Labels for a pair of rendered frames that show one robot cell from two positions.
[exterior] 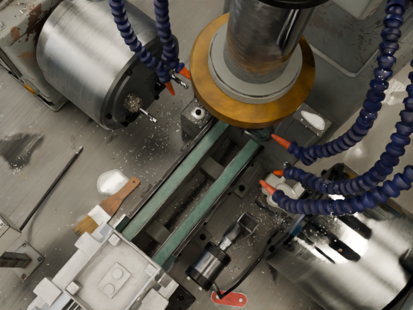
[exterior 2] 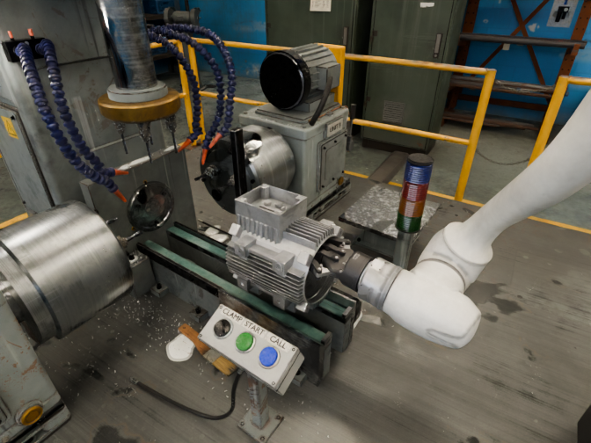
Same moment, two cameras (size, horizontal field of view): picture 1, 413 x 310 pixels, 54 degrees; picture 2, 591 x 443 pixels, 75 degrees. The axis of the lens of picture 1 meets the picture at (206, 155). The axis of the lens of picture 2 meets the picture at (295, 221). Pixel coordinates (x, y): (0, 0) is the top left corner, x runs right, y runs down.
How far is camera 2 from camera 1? 88 cm
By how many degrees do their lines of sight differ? 57
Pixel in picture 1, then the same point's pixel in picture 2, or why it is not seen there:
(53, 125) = (89, 417)
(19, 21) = not seen: outside the picture
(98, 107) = (117, 246)
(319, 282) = (273, 157)
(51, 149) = (123, 415)
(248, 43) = (142, 46)
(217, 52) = (129, 91)
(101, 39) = (53, 219)
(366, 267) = (263, 134)
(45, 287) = (280, 257)
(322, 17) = not seen: hidden behind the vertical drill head
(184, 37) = not seen: hidden behind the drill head
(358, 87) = (156, 132)
